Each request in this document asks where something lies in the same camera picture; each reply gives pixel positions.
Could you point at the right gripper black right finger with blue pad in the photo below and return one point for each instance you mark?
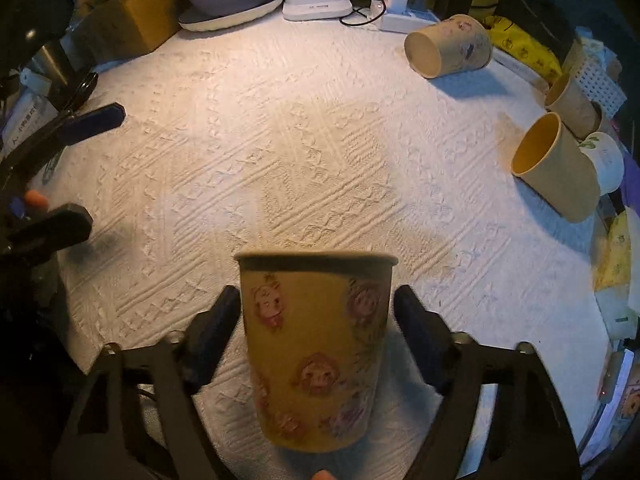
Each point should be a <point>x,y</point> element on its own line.
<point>529,436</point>

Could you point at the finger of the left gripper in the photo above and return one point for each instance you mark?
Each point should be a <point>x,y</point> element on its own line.
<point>32,241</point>
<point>68,129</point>

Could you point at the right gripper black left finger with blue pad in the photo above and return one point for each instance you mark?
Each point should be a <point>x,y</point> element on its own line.
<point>135,417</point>

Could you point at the brown patterned paper cup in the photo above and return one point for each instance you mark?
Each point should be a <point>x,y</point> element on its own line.
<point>315,325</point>

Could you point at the plain brown cup front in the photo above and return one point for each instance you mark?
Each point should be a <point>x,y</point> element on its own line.
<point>549,161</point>

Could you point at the white paper cup lying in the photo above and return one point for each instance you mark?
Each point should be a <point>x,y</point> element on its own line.
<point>607,160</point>

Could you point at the brown paper cup behind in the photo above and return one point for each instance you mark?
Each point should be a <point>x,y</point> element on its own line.
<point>576,111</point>

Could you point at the brown patterned cup lying left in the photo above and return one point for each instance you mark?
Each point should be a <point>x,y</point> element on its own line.
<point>456,45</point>

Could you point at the cardboard box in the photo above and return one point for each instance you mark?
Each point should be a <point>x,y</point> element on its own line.
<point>121,29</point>

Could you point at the tissue pack with tissue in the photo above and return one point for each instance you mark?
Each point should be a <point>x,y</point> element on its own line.
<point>616,285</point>

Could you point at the white knitted tablecloth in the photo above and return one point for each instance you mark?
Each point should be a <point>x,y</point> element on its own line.
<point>316,136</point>

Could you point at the white plastic basket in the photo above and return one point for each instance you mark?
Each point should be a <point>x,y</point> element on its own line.
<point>596,69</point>

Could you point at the yellow snack packet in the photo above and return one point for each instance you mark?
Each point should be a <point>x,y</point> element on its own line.
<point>510,38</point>

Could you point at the white power strip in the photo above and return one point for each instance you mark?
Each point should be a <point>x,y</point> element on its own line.
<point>399,23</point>

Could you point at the black power adapter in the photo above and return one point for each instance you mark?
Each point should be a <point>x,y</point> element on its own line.
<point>452,0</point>

